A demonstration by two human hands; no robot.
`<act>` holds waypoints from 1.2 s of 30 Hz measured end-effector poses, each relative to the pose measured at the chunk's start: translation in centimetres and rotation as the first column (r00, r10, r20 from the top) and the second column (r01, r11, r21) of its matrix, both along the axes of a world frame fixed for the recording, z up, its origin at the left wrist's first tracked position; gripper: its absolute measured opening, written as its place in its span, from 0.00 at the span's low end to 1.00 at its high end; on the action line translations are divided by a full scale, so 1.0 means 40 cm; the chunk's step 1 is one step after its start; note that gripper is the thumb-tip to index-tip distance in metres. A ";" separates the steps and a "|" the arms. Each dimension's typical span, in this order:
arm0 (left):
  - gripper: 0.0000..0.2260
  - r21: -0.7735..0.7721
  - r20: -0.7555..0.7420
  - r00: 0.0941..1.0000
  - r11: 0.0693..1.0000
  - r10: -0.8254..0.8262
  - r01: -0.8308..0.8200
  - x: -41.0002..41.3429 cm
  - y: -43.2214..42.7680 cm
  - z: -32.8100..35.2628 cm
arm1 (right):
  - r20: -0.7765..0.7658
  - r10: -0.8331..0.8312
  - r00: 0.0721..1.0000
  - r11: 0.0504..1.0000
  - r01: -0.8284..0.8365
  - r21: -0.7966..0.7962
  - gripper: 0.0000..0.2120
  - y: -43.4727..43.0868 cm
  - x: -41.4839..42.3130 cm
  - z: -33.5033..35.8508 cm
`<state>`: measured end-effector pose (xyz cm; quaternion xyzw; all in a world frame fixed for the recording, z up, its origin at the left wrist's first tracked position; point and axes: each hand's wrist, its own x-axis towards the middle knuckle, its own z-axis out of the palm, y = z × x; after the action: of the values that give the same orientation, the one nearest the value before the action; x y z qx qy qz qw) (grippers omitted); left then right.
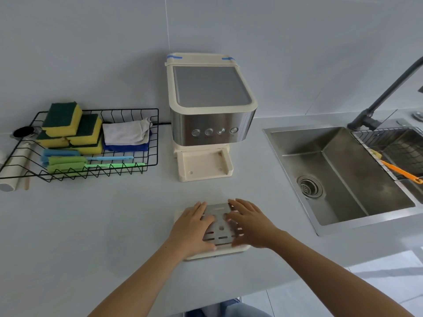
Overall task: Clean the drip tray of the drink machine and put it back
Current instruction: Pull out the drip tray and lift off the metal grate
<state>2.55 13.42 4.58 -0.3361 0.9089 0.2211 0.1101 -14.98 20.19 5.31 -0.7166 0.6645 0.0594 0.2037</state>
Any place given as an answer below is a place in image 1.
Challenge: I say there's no dark grey faucet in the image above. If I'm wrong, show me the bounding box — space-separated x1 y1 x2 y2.
347 55 423 131

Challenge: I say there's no person's right forearm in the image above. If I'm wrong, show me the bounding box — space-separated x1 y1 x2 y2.
267 229 416 317

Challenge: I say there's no yellow green scrub sponge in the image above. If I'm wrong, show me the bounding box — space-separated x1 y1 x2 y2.
66 114 103 146
35 130 70 148
41 101 83 137
71 135 104 155

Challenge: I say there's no cream steel coffee machine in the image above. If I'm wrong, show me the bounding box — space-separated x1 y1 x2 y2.
164 52 258 183

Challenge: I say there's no white cloth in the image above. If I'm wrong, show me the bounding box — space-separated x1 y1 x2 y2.
101 118 152 146

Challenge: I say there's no person's left forearm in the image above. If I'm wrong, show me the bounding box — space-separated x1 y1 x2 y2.
87 240 186 317

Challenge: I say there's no person's left hand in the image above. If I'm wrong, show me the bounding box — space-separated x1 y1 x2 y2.
167 201 219 261

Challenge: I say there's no round metal drain strainer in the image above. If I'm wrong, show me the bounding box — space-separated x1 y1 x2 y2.
296 175 324 199

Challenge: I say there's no cream plastic drip tray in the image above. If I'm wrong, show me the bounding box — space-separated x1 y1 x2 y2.
174 207 252 261

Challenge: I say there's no perforated steel tray grate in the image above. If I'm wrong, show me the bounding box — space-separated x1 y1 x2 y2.
198 203 245 245

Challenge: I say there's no stainless steel double sink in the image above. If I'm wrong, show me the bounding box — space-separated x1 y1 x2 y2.
263 118 423 237

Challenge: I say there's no white roll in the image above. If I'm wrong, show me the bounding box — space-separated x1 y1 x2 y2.
0 143 33 192

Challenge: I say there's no black wire sink rack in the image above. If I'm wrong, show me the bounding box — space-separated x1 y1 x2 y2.
351 127 423 185

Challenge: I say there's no orange handled sponge brush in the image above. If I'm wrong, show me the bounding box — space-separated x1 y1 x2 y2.
369 148 423 184

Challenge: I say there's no black wire basket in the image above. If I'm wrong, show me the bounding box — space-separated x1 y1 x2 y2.
0 108 159 183

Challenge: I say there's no person's right hand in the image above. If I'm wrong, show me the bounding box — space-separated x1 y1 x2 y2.
226 198 286 251

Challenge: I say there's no green sponge brush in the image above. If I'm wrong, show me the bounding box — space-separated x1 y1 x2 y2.
47 156 88 166
46 161 147 175

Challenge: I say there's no blue sponge brush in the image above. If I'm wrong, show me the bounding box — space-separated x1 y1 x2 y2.
41 149 134 164

